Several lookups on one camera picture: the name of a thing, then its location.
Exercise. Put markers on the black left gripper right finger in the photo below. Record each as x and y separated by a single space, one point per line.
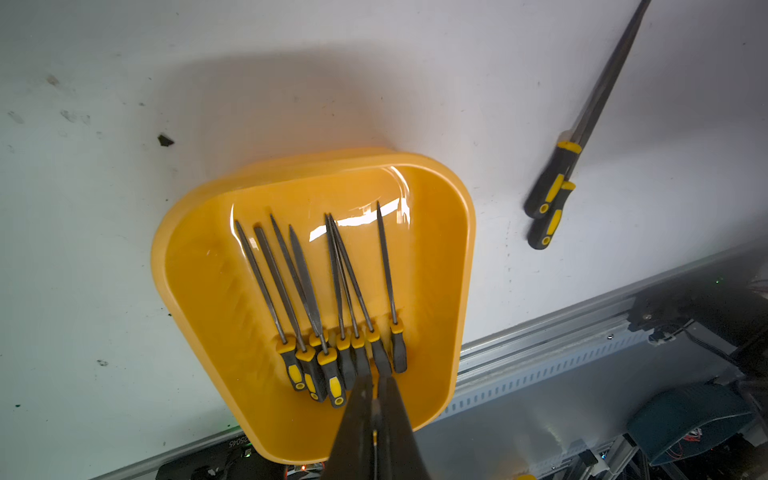
397 453

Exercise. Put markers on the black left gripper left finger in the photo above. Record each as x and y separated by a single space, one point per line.
352 455

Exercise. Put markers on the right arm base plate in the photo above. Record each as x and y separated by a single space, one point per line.
726 316

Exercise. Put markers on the aluminium front rail frame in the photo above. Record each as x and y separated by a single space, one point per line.
532 398

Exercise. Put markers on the yellow plastic storage tray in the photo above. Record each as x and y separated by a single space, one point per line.
205 280

